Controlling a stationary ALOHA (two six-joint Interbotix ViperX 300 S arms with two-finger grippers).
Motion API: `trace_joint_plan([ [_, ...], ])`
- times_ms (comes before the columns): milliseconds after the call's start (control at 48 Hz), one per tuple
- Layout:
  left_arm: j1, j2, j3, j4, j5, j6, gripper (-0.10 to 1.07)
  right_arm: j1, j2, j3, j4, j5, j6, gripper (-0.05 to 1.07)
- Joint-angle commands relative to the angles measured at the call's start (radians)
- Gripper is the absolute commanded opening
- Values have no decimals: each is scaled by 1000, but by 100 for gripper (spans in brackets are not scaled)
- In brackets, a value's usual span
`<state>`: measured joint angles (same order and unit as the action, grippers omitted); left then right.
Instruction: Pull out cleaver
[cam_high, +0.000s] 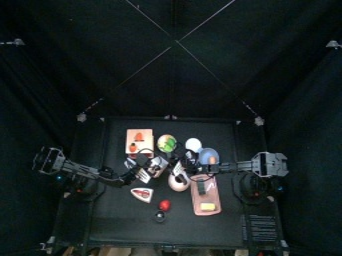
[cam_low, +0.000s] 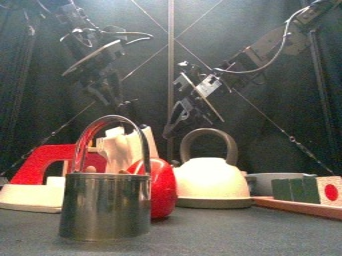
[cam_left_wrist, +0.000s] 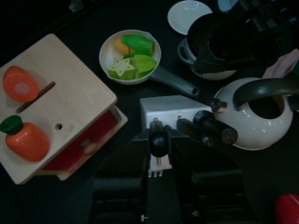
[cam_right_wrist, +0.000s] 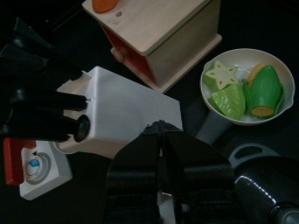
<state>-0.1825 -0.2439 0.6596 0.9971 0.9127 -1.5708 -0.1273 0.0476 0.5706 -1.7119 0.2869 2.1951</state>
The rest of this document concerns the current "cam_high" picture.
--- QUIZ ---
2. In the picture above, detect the white striped toy cleaver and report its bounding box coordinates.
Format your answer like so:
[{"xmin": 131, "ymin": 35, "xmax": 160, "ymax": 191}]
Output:
[{"xmin": 135, "ymin": 167, "xmax": 154, "ymax": 185}]

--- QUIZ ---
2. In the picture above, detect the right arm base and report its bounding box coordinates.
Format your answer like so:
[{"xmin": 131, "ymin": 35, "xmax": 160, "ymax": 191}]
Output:
[{"xmin": 233, "ymin": 172, "xmax": 283, "ymax": 205}]

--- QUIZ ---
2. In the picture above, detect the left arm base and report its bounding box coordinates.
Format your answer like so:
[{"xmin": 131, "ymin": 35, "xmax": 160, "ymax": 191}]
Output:
[{"xmin": 63, "ymin": 173, "xmax": 107, "ymax": 201}]

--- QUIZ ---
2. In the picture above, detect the white striped toy utensil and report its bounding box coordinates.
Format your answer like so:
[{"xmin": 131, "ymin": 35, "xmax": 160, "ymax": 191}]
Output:
[{"xmin": 171, "ymin": 161, "xmax": 187, "ymax": 176}]

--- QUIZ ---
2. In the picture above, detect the tan round toy bowl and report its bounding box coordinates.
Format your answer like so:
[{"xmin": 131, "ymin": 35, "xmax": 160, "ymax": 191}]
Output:
[{"xmin": 167, "ymin": 173, "xmax": 192, "ymax": 193}]

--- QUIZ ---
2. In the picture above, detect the blue toy bowl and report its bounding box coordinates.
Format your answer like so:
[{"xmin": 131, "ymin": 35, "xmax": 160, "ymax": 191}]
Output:
[{"xmin": 196, "ymin": 147, "xmax": 221, "ymax": 166}]

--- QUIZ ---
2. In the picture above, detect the green and yellow toy ball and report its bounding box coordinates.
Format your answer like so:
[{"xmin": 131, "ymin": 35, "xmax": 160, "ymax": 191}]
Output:
[{"xmin": 156, "ymin": 134, "xmax": 179, "ymax": 154}]

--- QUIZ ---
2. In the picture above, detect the white and red toy wedge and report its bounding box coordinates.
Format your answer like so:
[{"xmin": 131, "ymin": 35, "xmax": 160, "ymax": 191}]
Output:
[{"xmin": 130, "ymin": 187, "xmax": 155, "ymax": 204}]

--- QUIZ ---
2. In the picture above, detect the orange card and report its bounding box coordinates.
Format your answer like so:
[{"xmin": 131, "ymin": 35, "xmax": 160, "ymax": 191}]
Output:
[{"xmin": 124, "ymin": 128, "xmax": 155, "ymax": 159}]

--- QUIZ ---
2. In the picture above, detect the pink toy tray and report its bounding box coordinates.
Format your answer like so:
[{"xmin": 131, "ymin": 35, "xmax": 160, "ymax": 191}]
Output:
[{"xmin": 190, "ymin": 173, "xmax": 223, "ymax": 217}]

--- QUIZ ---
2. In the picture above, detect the red toy strawberry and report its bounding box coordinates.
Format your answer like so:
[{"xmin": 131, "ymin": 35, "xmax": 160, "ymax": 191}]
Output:
[{"xmin": 158, "ymin": 199, "xmax": 172, "ymax": 212}]

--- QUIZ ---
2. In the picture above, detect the yellow toy butter block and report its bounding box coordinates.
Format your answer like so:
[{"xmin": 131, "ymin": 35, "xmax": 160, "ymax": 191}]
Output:
[{"xmin": 199, "ymin": 202, "xmax": 218, "ymax": 212}]

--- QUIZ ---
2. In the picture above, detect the small black round toy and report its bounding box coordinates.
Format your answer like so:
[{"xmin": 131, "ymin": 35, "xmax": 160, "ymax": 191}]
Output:
[{"xmin": 154, "ymin": 210, "xmax": 168, "ymax": 223}]

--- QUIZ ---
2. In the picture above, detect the black plate with white text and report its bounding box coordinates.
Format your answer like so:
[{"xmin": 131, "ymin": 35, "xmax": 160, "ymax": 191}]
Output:
[{"xmin": 245, "ymin": 213, "xmax": 281, "ymax": 244}]

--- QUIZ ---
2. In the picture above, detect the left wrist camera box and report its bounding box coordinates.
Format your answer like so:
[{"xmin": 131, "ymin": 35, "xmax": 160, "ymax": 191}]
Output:
[{"xmin": 135, "ymin": 153, "xmax": 152, "ymax": 167}]

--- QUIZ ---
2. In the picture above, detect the thin diagonal frame cord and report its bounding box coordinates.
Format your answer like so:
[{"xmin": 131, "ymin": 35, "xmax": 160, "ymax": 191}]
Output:
[
  {"xmin": 123, "ymin": 0, "xmax": 261, "ymax": 118},
  {"xmin": 82, "ymin": 0, "xmax": 237, "ymax": 116}
]

